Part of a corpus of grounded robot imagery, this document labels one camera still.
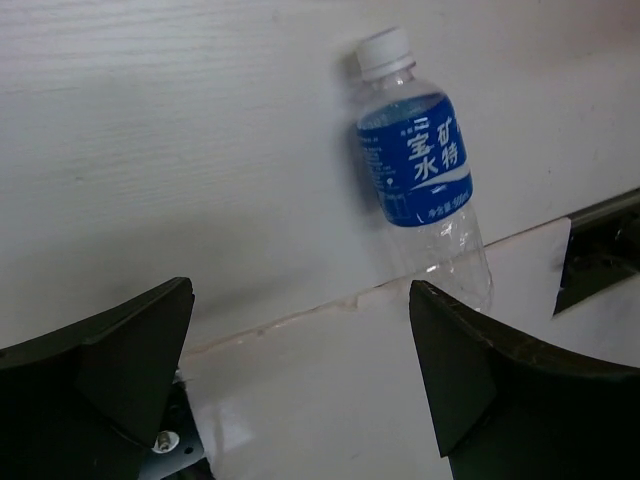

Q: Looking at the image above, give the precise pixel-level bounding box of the aluminium table frame rail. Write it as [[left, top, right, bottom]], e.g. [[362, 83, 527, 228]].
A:
[[568, 188, 639, 235]]

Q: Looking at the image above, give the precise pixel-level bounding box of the blue label bottle white cap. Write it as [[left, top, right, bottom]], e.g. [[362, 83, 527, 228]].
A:
[[355, 27, 494, 313]]

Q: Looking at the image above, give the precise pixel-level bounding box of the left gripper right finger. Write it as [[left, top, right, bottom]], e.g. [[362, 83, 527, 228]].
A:
[[409, 281, 639, 479]]

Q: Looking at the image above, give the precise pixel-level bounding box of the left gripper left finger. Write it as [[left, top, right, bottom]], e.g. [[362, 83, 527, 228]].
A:
[[1, 277, 195, 479]]

